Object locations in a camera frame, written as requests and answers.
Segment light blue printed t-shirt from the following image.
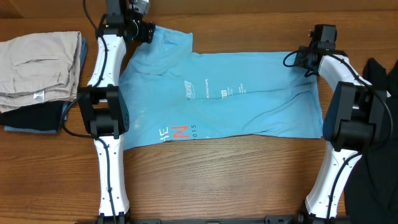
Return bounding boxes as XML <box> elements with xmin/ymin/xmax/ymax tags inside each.
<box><xmin>119</xmin><ymin>27</ymin><xmax>323</xmax><ymax>149</ymax></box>

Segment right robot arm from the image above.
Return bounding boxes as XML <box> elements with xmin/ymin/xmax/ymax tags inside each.
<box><xmin>293</xmin><ymin>46</ymin><xmax>391</xmax><ymax>223</ymax></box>

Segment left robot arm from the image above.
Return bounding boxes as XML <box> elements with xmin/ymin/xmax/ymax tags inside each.
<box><xmin>77</xmin><ymin>0</ymin><xmax>155</xmax><ymax>223</ymax></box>

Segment pile of black clothes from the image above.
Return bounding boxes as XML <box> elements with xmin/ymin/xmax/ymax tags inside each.
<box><xmin>345</xmin><ymin>58</ymin><xmax>397</xmax><ymax>224</ymax></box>

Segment folded blue garment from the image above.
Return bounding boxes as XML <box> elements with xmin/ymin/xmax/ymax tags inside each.
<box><xmin>3</xmin><ymin>37</ymin><xmax>88</xmax><ymax>134</ymax></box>

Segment folded beige trousers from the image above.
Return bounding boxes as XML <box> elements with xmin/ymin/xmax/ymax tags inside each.
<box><xmin>1</xmin><ymin>31</ymin><xmax>82</xmax><ymax>113</ymax></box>

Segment folded dark navy garment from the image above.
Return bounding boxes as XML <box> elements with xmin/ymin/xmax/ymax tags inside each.
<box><xmin>1</xmin><ymin>101</ymin><xmax>65</xmax><ymax>131</ymax></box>

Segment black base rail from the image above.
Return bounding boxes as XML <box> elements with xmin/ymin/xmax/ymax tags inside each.
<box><xmin>130</xmin><ymin>214</ymin><xmax>304</xmax><ymax>224</ymax></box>

